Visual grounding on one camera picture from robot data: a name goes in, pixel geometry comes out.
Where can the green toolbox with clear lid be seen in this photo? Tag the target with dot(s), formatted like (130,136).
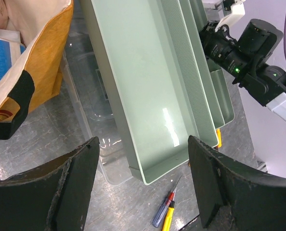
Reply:
(138,80)

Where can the orange handled chisel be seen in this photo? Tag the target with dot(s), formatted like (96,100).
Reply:
(219,138)

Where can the orange tote bag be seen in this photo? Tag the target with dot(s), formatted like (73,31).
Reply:
(34,77)

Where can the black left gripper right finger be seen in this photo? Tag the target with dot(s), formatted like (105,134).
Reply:
(232,196)

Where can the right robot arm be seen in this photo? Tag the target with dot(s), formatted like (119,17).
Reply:
(268,89)

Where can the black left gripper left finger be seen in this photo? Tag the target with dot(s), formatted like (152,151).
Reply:
(54,196)

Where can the blue white packet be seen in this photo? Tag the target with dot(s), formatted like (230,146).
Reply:
(11,49)

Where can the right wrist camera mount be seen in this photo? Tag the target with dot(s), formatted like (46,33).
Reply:
(235,11)

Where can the yellow handled screwdriver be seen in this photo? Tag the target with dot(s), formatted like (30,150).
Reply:
(168,218)

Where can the blue handled screwdriver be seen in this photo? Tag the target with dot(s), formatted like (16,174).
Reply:
(160,214)

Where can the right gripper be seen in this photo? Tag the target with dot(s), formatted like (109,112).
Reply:
(245,55)

